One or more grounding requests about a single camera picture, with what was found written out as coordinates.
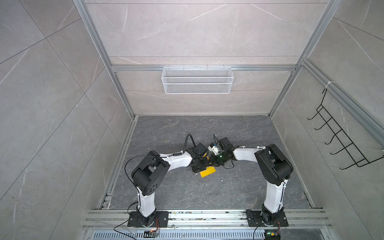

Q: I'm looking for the yellow square paper sheet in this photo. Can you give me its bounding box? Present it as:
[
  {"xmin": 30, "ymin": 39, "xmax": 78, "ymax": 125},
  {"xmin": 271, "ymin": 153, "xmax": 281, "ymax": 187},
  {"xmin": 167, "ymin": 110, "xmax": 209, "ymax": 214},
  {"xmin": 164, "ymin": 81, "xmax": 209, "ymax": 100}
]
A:
[{"xmin": 200, "ymin": 152, "xmax": 216, "ymax": 178}]

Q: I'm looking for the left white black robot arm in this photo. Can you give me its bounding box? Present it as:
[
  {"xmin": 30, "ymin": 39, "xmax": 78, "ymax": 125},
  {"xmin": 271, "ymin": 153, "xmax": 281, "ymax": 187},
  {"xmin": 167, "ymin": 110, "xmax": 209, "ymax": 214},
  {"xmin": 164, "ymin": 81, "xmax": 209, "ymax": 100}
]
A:
[{"xmin": 131, "ymin": 148, "xmax": 209, "ymax": 227}]

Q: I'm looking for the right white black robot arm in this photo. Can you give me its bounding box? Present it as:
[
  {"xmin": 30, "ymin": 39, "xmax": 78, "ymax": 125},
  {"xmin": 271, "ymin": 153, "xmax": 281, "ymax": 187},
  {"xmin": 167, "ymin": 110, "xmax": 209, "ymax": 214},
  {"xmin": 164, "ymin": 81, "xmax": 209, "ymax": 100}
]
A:
[{"xmin": 208, "ymin": 144, "xmax": 294, "ymax": 227}]

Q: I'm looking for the left green circuit board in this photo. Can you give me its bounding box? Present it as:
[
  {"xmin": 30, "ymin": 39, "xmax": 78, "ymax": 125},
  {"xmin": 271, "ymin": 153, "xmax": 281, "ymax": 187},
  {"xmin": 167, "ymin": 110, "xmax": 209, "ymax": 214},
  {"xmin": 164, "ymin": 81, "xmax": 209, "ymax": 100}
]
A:
[{"xmin": 144, "ymin": 230, "xmax": 159, "ymax": 238}]

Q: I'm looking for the green circuit board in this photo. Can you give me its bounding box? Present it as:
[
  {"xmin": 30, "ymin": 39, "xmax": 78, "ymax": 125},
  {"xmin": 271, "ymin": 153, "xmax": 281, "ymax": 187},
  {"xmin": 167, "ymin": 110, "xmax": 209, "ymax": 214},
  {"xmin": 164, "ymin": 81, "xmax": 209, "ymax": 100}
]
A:
[
  {"xmin": 144, "ymin": 230, "xmax": 159, "ymax": 238},
  {"xmin": 264, "ymin": 230, "xmax": 281, "ymax": 240}
]

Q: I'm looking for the right green circuit board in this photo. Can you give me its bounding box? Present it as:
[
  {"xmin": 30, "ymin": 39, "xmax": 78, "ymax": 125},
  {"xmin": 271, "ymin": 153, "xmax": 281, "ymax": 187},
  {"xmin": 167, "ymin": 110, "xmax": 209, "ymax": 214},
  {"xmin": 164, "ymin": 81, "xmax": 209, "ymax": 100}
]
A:
[{"xmin": 264, "ymin": 230, "xmax": 281, "ymax": 240}]

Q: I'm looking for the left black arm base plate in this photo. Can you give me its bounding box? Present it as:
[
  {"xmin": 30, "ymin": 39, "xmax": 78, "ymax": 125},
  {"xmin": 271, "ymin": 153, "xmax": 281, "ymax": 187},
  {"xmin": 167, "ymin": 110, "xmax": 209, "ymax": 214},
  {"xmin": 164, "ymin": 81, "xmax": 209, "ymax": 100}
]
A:
[{"xmin": 127, "ymin": 211, "xmax": 169, "ymax": 228}]

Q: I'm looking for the white wire mesh basket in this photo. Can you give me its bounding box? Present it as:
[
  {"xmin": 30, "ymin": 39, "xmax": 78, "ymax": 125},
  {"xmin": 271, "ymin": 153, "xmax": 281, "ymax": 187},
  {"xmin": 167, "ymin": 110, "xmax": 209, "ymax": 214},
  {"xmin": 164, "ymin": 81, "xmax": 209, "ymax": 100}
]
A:
[{"xmin": 162, "ymin": 67, "xmax": 234, "ymax": 95}]

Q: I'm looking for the aluminium front rail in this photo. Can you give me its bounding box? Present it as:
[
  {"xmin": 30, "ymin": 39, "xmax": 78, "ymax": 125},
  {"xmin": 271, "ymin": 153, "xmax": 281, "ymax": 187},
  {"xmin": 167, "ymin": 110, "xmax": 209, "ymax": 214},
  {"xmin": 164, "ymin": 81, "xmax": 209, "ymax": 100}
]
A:
[{"xmin": 81, "ymin": 209, "xmax": 332, "ymax": 230}]

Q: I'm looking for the black wire hook rack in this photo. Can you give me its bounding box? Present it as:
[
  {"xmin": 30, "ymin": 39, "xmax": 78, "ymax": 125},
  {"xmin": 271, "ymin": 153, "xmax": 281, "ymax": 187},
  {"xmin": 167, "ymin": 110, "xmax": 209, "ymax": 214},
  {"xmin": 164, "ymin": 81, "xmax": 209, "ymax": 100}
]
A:
[{"xmin": 307, "ymin": 89, "xmax": 384, "ymax": 170}]

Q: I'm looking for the aluminium corner frame post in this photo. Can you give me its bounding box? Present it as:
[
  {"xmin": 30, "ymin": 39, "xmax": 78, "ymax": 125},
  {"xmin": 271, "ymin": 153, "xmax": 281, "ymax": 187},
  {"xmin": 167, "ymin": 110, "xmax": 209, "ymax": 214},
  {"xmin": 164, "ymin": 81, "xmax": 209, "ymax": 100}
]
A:
[{"xmin": 74, "ymin": 0, "xmax": 135, "ymax": 120}]

